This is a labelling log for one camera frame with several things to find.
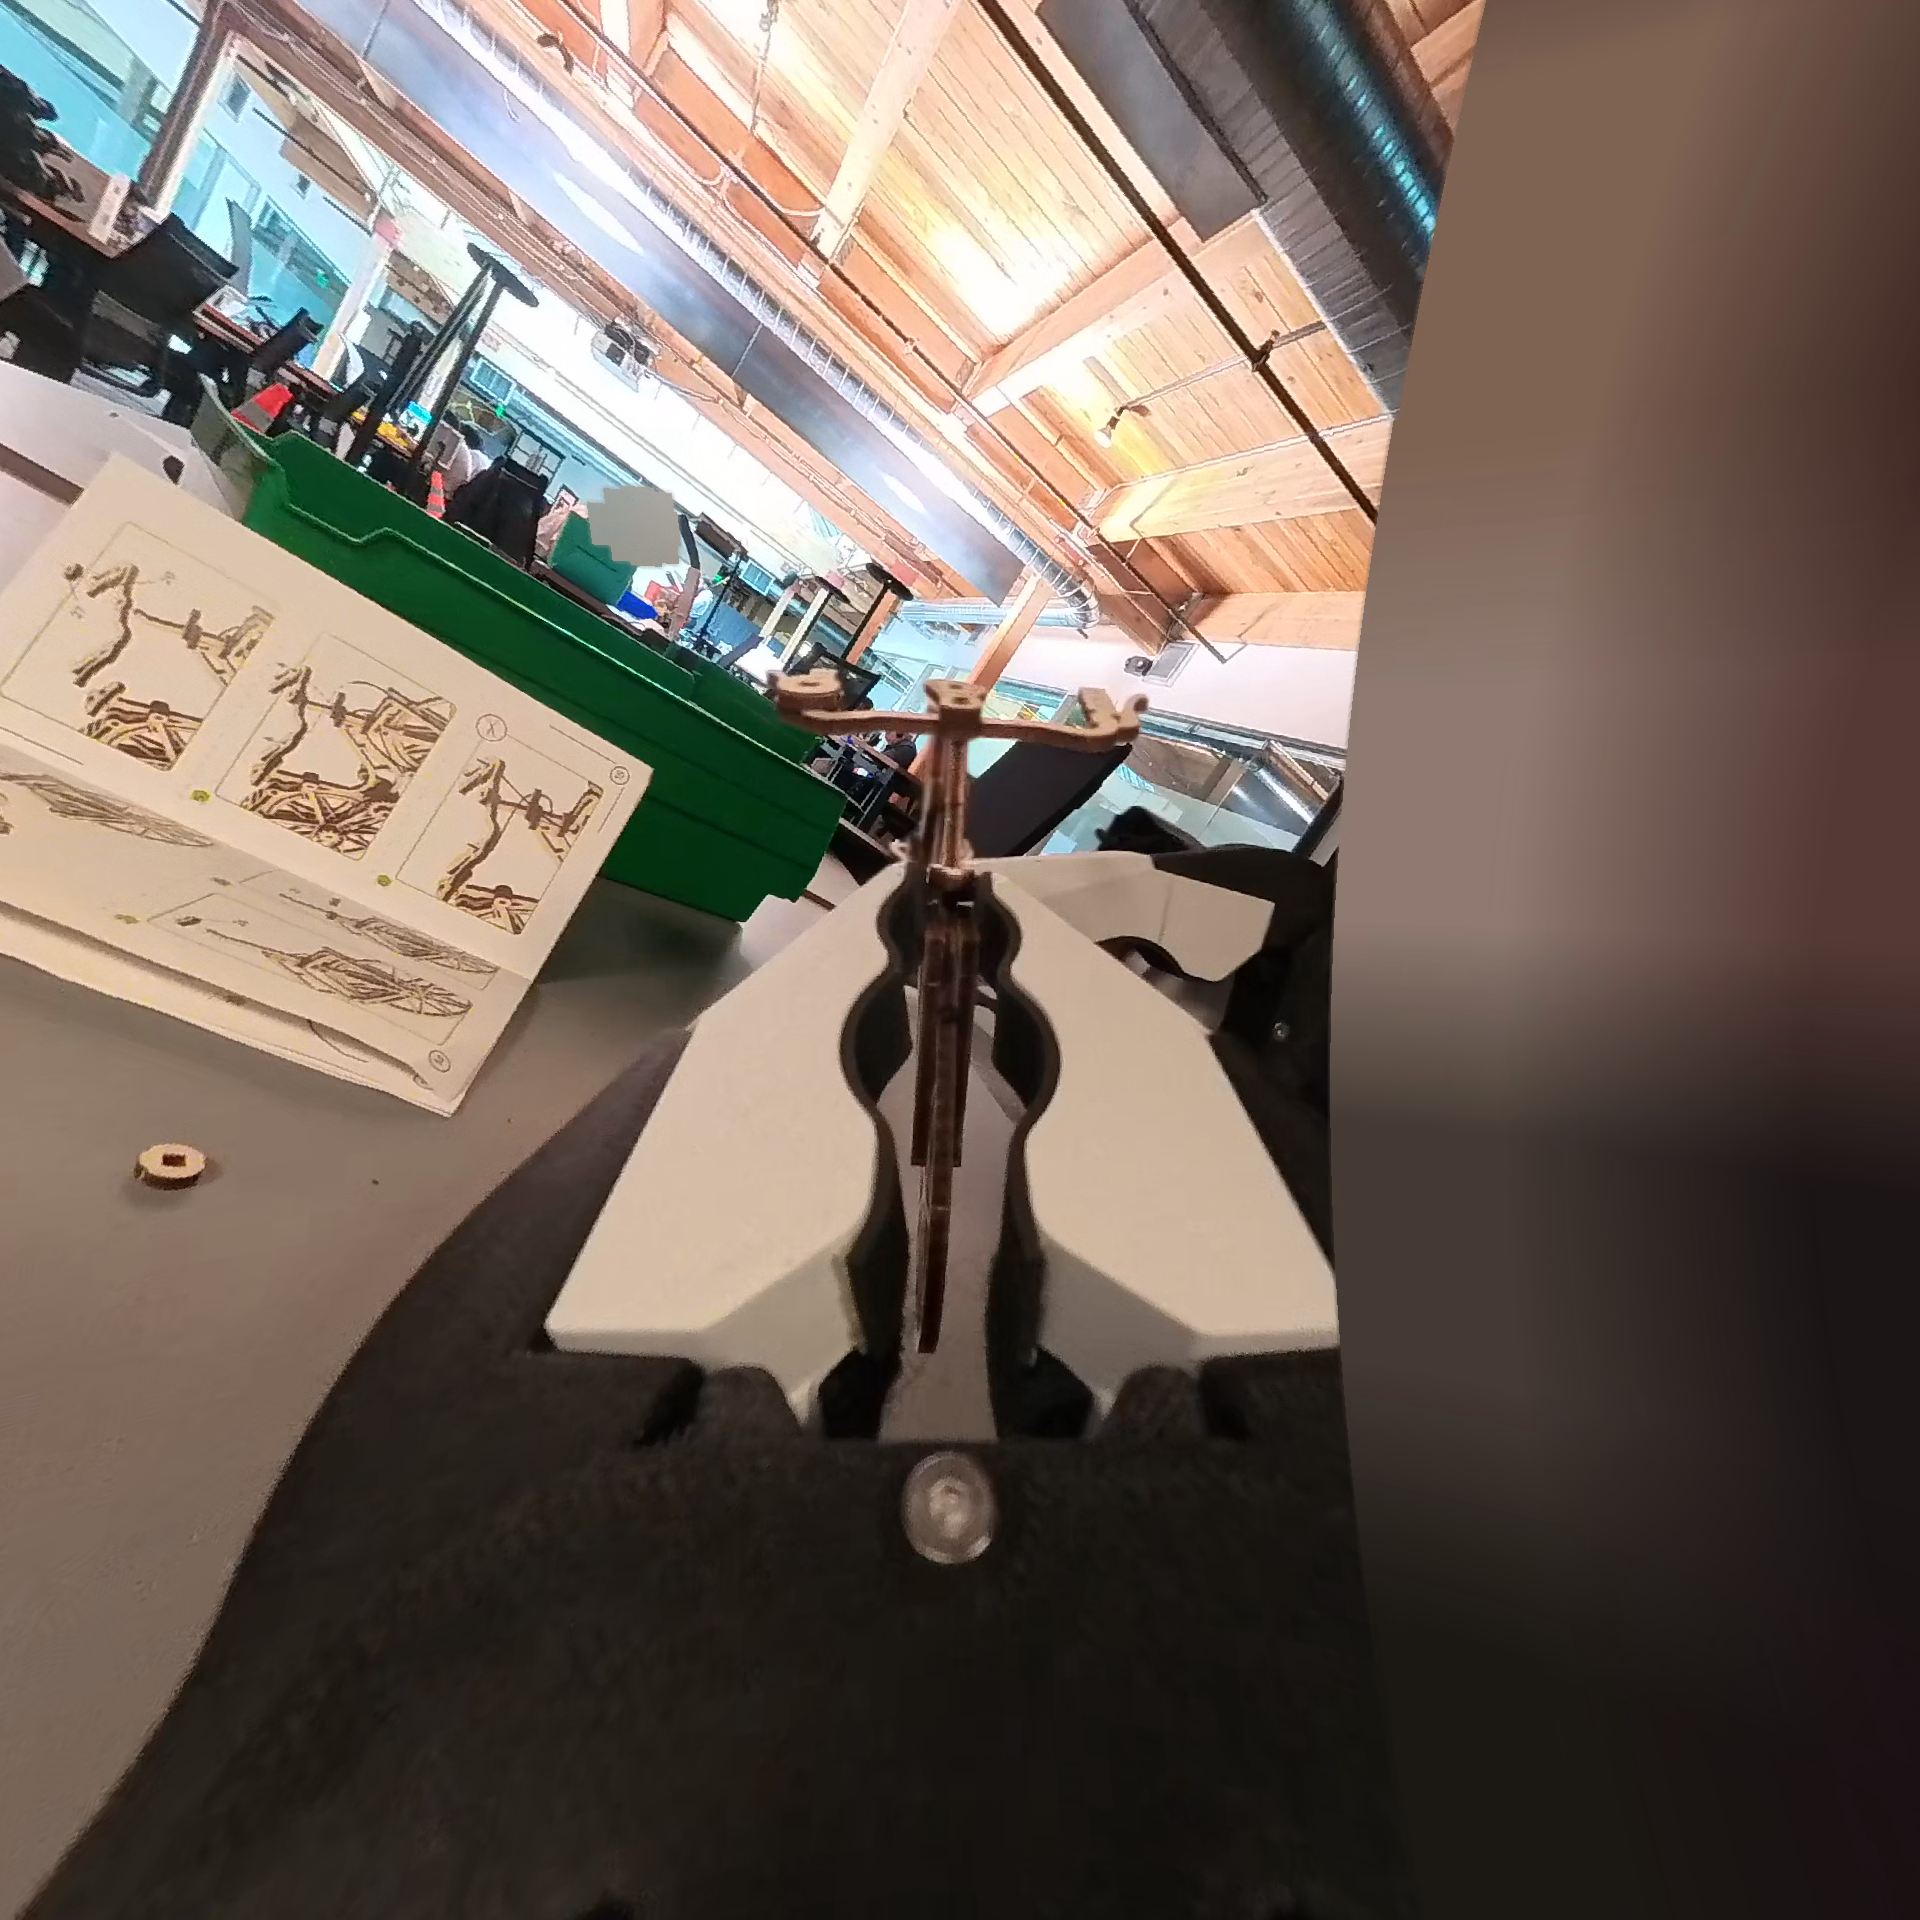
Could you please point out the folded instruction booklet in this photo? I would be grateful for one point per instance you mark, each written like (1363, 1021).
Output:
(300, 840)

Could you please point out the white box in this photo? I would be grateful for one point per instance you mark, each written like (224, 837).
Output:
(91, 434)

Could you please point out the ceiling spotlight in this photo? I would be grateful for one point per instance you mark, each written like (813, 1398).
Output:
(1111, 425)

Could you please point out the small green plastic bin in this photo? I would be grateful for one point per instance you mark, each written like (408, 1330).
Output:
(589, 563)

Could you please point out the ceiling projector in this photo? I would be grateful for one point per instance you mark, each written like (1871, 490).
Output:
(624, 350)

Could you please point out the small round wooden washer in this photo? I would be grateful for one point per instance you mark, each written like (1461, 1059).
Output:
(174, 1166)

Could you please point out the long dark ceiling beam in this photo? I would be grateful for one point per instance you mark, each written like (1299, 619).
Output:
(720, 299)

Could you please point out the wooden model assembly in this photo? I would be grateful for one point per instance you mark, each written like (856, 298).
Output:
(943, 960)

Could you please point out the black floor stand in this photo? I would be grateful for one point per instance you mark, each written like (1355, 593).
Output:
(476, 323)

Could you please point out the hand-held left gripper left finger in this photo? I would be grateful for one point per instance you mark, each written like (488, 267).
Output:
(720, 1155)

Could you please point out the large green plastic bin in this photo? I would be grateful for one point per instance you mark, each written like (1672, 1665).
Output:
(600, 721)

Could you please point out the orange traffic cone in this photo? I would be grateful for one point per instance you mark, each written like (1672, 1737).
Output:
(267, 406)

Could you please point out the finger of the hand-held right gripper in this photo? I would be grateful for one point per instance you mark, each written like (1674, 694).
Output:
(1214, 926)

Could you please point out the black ceiling panel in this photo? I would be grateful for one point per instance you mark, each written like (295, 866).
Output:
(1155, 106)

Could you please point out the metal ventilation duct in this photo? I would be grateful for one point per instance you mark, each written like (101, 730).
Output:
(1350, 165)

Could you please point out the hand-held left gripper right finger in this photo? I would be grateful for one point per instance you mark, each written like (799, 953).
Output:
(1162, 1170)

